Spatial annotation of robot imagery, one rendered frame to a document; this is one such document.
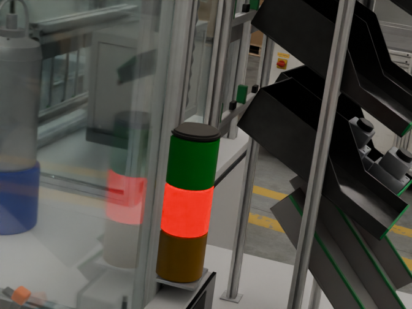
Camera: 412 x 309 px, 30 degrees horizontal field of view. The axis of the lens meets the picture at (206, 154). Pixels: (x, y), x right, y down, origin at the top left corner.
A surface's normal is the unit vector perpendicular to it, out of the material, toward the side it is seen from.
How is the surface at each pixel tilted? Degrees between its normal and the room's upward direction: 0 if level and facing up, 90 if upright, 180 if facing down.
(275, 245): 0
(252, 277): 0
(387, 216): 25
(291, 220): 90
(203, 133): 0
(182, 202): 90
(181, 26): 90
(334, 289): 90
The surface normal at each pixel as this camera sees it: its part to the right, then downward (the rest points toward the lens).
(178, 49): -0.30, 0.25
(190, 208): 0.18, 0.33
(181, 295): 0.12, -0.95
